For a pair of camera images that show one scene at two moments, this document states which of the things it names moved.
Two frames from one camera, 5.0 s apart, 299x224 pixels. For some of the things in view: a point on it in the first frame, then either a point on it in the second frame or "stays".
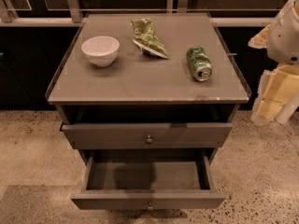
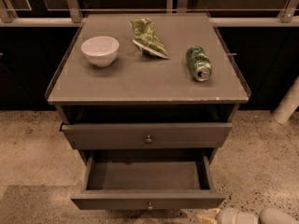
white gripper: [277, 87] → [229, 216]
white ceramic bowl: [101, 50] stays
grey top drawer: [104, 135] stays
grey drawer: [148, 179] stays
